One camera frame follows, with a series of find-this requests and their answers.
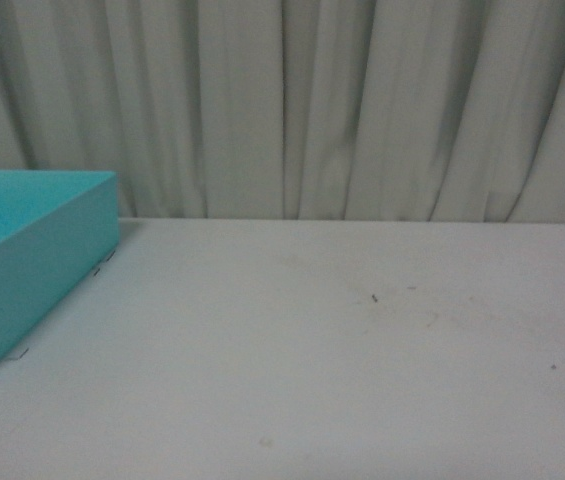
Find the teal plastic storage bin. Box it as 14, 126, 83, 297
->
0, 170, 119, 360

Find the grey-white pleated curtain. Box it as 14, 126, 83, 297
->
0, 1, 565, 223

